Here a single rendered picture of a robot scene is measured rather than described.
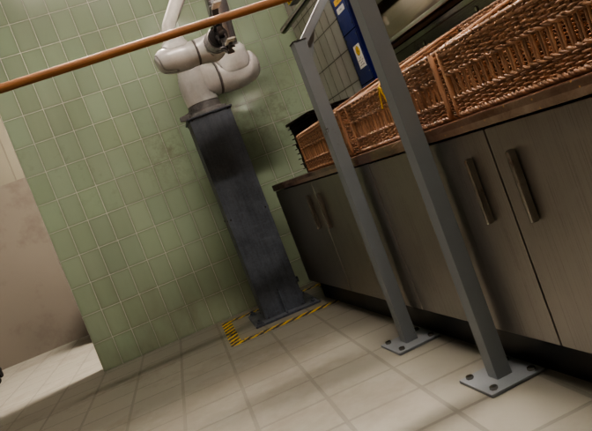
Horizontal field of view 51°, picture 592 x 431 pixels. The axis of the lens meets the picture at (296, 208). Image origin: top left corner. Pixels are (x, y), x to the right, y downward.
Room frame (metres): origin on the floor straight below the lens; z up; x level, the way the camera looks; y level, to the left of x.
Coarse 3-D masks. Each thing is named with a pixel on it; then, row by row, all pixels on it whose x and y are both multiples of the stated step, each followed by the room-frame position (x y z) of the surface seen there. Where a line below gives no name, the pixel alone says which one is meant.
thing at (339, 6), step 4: (332, 0) 2.85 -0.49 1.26; (336, 0) 2.81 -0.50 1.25; (340, 0) 2.77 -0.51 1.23; (332, 4) 2.87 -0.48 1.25; (336, 4) 2.83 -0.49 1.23; (340, 4) 2.79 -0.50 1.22; (344, 4) 2.75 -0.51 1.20; (336, 8) 2.84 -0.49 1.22; (340, 8) 2.80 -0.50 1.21; (344, 8) 2.76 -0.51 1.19; (336, 12) 2.86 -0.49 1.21; (340, 12) 2.82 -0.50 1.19; (344, 12) 2.77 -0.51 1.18; (348, 12) 2.74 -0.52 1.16; (340, 16) 2.83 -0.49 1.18; (344, 16) 2.79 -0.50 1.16; (340, 20) 2.85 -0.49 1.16
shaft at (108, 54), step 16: (272, 0) 2.23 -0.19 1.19; (288, 0) 2.25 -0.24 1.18; (224, 16) 2.19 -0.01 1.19; (240, 16) 2.21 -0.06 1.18; (176, 32) 2.15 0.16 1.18; (192, 32) 2.17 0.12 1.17; (112, 48) 2.10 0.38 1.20; (128, 48) 2.11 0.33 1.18; (64, 64) 2.06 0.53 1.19; (80, 64) 2.07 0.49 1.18; (16, 80) 2.02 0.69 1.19; (32, 80) 2.03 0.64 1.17
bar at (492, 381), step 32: (320, 0) 1.86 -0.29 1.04; (352, 0) 1.38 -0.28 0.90; (384, 32) 1.36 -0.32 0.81; (384, 64) 1.36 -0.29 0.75; (320, 96) 1.82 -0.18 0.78; (416, 128) 1.36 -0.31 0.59; (416, 160) 1.36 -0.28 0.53; (352, 192) 1.82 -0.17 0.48; (448, 224) 1.36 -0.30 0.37; (384, 256) 1.83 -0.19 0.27; (448, 256) 1.37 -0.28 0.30; (384, 288) 1.83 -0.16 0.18; (480, 288) 1.36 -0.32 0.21; (480, 320) 1.36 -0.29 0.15; (480, 352) 1.39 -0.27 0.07; (480, 384) 1.36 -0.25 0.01; (512, 384) 1.31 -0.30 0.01
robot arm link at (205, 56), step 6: (204, 36) 2.50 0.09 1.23; (198, 42) 2.49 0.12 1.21; (198, 48) 2.49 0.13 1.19; (204, 48) 2.49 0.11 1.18; (198, 54) 2.49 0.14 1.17; (204, 54) 2.49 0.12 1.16; (210, 54) 2.50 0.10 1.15; (216, 54) 2.50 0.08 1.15; (222, 54) 2.52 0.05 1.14; (204, 60) 2.51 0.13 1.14; (210, 60) 2.53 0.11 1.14; (216, 60) 2.56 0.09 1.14
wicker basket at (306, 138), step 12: (420, 48) 2.27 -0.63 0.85; (372, 84) 2.58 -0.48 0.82; (336, 108) 2.54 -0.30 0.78; (348, 120) 1.98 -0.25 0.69; (312, 132) 2.28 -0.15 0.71; (348, 132) 1.98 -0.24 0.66; (300, 144) 2.47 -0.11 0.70; (312, 144) 2.33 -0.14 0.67; (324, 144) 2.21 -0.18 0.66; (348, 144) 1.97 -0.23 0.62; (312, 156) 2.39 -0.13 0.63; (324, 156) 2.25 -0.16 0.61; (312, 168) 2.43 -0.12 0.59
